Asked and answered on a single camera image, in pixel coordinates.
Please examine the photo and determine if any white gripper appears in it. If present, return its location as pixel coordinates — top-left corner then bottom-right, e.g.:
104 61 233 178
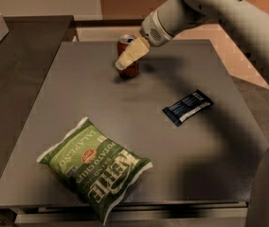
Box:
115 10 172 70

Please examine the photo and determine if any red coke can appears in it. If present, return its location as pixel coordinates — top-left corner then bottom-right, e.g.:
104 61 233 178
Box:
117 35 139 79

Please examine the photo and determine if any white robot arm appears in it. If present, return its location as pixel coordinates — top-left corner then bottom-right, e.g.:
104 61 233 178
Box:
116 0 269 227

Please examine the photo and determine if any green jalapeno chip bag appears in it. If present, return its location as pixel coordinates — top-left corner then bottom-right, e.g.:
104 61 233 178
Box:
37 117 152 222

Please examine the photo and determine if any black snack bar wrapper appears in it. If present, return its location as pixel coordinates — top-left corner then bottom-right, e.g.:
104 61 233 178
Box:
163 90 213 127

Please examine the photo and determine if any dark side counter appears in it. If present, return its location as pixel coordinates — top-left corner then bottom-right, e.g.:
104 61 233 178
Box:
0 15 75 177

